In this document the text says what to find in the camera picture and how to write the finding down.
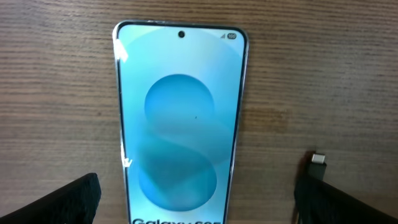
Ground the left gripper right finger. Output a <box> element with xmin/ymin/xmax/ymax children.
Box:
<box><xmin>294</xmin><ymin>175</ymin><xmax>397</xmax><ymax>224</ymax></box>

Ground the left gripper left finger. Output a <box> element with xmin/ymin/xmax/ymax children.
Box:
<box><xmin>1</xmin><ymin>173</ymin><xmax>101</xmax><ymax>224</ymax></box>

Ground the black USB charging cable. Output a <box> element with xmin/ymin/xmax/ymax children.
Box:
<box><xmin>306</xmin><ymin>152</ymin><xmax>327</xmax><ymax>182</ymax></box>

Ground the blue Galaxy smartphone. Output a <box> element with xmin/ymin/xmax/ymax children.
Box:
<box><xmin>112</xmin><ymin>20</ymin><xmax>249</xmax><ymax>224</ymax></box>

